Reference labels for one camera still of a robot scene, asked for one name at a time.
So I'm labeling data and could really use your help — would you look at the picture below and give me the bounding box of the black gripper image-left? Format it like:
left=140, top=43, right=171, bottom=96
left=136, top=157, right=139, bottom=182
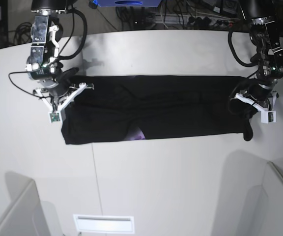
left=39, top=67, right=79, bottom=103

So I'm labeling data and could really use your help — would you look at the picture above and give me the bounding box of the white partition panel right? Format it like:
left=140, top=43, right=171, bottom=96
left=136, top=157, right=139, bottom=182
left=240, top=162, right=283, bottom=236

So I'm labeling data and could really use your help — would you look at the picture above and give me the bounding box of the white power strip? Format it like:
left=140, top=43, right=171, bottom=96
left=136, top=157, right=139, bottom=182
left=153, top=13, right=242, bottom=27

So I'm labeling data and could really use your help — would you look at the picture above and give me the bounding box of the blue box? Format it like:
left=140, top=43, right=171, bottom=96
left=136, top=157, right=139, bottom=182
left=93, top=0, right=161, bottom=7

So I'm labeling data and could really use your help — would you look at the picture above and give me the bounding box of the white partition panel left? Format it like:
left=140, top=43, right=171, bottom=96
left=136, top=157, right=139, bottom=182
left=0, top=179, right=51, bottom=236

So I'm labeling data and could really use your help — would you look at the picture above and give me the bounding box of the black T-shirt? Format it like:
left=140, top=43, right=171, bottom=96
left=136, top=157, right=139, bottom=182
left=61, top=75, right=256, bottom=145

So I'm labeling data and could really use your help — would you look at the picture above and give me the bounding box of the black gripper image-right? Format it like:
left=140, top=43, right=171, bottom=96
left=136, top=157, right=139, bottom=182
left=240, top=83, right=274, bottom=106

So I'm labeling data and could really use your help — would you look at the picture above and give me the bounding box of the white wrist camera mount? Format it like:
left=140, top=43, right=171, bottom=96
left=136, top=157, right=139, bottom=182
left=234, top=91, right=279, bottom=124
left=33, top=83, right=94, bottom=123

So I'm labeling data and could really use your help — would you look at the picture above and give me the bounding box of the white partition panel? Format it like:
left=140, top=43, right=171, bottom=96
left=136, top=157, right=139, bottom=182
left=0, top=179, right=51, bottom=236
left=240, top=162, right=283, bottom=236

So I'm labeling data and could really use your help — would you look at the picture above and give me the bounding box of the coiled black cable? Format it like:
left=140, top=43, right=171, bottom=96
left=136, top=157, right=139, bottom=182
left=13, top=22, right=34, bottom=46

